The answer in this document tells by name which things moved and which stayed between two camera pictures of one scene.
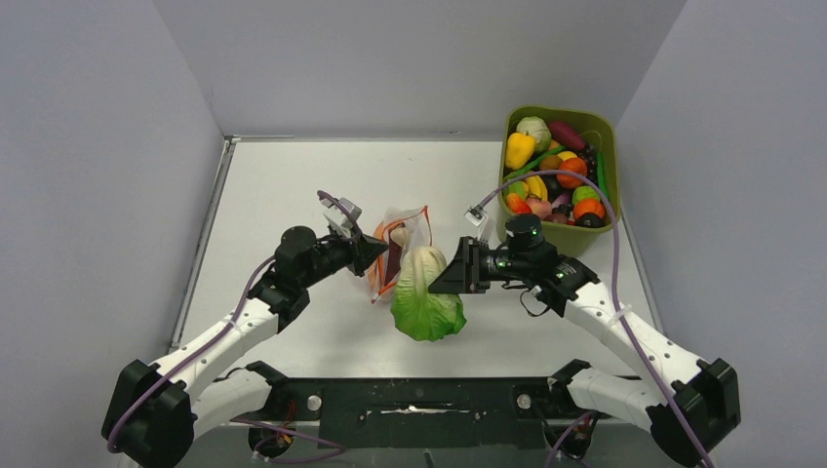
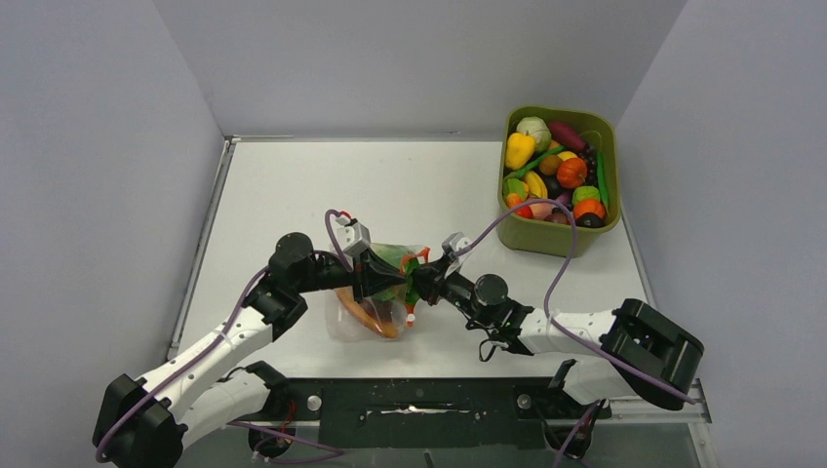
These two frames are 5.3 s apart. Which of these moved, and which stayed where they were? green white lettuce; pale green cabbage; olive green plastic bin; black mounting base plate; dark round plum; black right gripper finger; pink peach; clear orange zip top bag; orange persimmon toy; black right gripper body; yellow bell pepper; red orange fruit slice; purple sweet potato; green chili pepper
Moved: black right gripper finger; red orange fruit slice; green white lettuce; black right gripper body; clear orange zip top bag
Stayed: olive green plastic bin; dark round plum; yellow bell pepper; black mounting base plate; orange persimmon toy; pale green cabbage; green chili pepper; purple sweet potato; pink peach
